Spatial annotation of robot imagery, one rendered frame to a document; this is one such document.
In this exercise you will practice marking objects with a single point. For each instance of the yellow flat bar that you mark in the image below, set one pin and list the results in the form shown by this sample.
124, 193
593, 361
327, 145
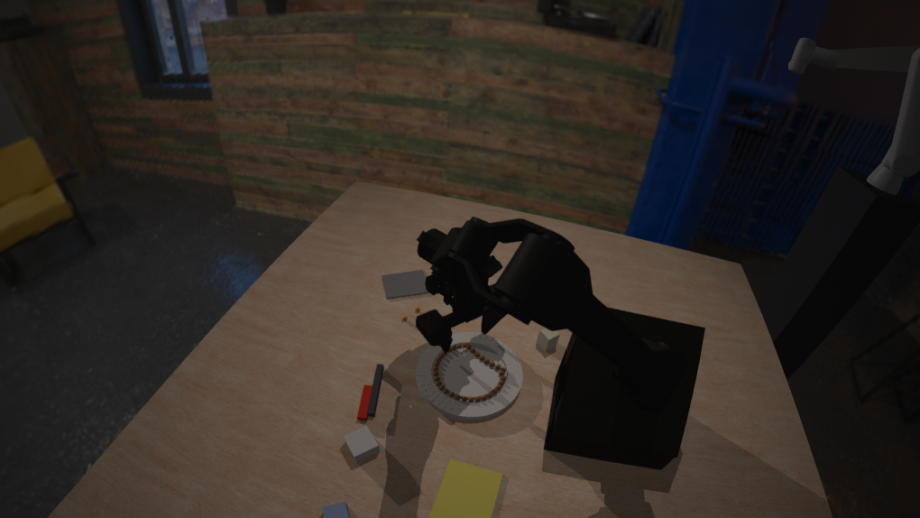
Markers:
466, 492

